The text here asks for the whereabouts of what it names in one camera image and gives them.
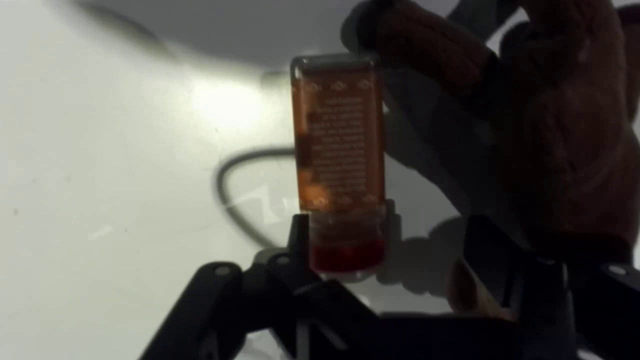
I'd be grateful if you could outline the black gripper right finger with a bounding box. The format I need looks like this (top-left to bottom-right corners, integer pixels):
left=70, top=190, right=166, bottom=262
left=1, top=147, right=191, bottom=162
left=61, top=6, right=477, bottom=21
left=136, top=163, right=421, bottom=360
left=457, top=215, right=640, bottom=360

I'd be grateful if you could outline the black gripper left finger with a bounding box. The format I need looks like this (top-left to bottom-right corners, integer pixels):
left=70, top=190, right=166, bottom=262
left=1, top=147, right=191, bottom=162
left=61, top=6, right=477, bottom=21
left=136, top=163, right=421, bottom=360
left=138, top=211, right=375, bottom=360

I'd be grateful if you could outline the brown bottle with red cap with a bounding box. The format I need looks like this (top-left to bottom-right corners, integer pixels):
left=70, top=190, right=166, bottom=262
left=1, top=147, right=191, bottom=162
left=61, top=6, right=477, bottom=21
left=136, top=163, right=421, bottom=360
left=287, top=53, right=389, bottom=280

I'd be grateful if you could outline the brown plush moose toy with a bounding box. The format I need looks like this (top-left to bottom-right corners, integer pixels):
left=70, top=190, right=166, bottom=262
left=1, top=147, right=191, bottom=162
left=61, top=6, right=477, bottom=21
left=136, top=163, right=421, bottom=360
left=340, top=0, right=640, bottom=264

